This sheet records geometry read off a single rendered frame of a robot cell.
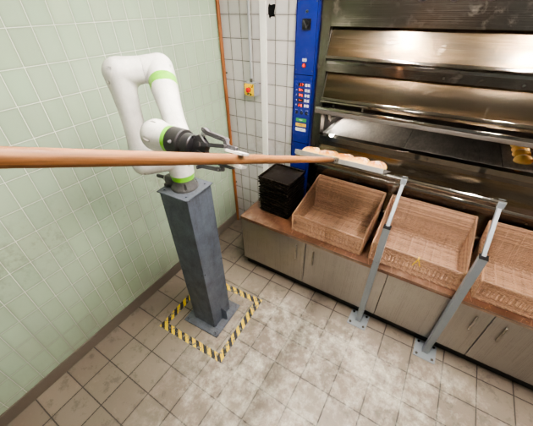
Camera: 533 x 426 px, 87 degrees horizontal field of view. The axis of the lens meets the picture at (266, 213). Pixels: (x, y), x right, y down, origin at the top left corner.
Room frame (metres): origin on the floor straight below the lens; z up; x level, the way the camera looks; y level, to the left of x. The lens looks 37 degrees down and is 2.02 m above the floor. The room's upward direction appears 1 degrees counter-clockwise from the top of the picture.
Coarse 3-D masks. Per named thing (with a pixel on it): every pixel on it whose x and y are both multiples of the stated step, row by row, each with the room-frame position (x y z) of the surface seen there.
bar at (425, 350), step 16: (384, 176) 1.50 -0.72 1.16; (400, 176) 1.47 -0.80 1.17; (400, 192) 1.41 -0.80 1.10; (448, 192) 1.32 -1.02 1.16; (464, 192) 1.29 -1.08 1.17; (496, 208) 1.20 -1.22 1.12; (384, 224) 1.29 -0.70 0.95; (496, 224) 1.13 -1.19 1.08; (384, 240) 1.25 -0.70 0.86; (480, 256) 1.02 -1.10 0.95; (480, 272) 0.99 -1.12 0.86; (368, 288) 1.25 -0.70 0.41; (464, 288) 1.00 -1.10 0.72; (448, 304) 1.03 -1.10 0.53; (352, 320) 1.26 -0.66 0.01; (448, 320) 0.99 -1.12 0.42; (432, 336) 1.00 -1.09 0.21; (416, 352) 1.00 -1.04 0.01; (432, 352) 1.00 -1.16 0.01
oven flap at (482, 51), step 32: (352, 32) 2.08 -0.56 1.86; (384, 32) 1.98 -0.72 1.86; (416, 32) 1.89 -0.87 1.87; (448, 32) 1.80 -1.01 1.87; (480, 32) 1.73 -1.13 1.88; (512, 32) 1.66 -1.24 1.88; (416, 64) 1.80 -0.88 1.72; (448, 64) 1.71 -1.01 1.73; (480, 64) 1.66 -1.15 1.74; (512, 64) 1.59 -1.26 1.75
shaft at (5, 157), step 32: (0, 160) 0.34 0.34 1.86; (32, 160) 0.37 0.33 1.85; (64, 160) 0.40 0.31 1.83; (96, 160) 0.43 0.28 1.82; (128, 160) 0.48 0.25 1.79; (160, 160) 0.53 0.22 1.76; (192, 160) 0.60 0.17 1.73; (224, 160) 0.70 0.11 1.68; (256, 160) 0.82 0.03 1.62; (288, 160) 1.00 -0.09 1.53; (320, 160) 1.28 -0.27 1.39
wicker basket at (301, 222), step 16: (320, 176) 2.08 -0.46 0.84; (320, 192) 2.04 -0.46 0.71; (336, 192) 1.97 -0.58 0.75; (352, 192) 1.91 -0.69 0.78; (368, 192) 1.85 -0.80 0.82; (384, 192) 1.80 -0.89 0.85; (304, 208) 1.86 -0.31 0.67; (320, 208) 1.96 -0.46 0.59; (336, 208) 1.92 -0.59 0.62; (352, 208) 1.86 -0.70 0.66; (368, 208) 1.81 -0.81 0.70; (304, 224) 1.65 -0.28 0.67; (320, 224) 1.58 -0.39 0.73; (336, 224) 1.74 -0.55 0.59; (352, 224) 1.74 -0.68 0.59; (368, 224) 1.74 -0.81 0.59; (336, 240) 1.56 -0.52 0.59; (352, 240) 1.44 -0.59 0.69
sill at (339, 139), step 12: (348, 144) 2.01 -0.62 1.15; (360, 144) 1.96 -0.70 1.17; (372, 144) 1.94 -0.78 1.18; (408, 156) 1.78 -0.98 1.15; (420, 156) 1.74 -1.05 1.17; (432, 156) 1.71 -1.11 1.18; (444, 156) 1.71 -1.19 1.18; (468, 168) 1.59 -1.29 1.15; (480, 168) 1.56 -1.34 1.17; (492, 168) 1.54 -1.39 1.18; (504, 168) 1.53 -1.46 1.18; (528, 180) 1.43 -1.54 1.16
